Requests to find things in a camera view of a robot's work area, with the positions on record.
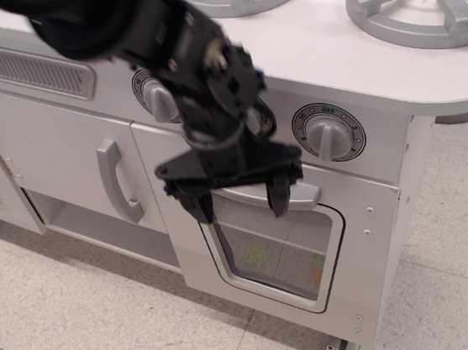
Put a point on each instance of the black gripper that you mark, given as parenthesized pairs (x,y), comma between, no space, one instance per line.
(191,176)

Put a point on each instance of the silver oven door handle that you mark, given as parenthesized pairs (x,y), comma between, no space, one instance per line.
(303,196)

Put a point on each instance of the white oven door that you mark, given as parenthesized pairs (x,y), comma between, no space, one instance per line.
(330,268)

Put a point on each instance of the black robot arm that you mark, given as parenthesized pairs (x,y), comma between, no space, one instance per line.
(213,83)

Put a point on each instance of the silver middle oven knob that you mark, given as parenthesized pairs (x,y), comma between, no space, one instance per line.
(260,119)

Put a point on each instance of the silver oven knob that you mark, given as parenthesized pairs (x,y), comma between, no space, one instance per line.
(260,119)
(328,132)
(155,98)

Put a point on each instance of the silver right oven knob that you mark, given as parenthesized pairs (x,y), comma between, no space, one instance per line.
(328,132)

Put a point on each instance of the silver left oven knob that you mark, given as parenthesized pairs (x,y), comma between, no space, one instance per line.
(155,98)

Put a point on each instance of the green toy ball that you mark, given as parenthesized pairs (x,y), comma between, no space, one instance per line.
(257,255)

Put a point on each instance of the silver vent grille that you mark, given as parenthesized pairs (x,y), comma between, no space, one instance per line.
(47,74)

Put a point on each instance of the silver cabinet door handle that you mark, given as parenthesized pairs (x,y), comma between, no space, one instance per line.
(108,159)

